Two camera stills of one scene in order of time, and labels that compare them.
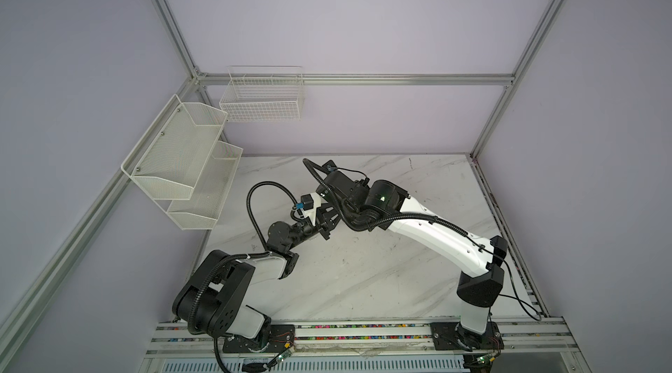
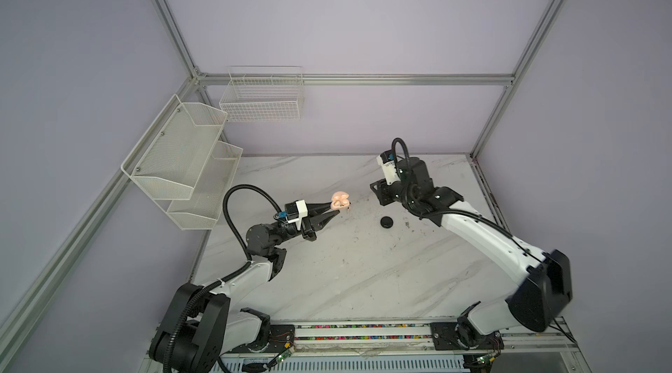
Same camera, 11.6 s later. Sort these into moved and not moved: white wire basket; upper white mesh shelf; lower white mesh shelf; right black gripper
Moved: right black gripper
Not moved: upper white mesh shelf; lower white mesh shelf; white wire basket
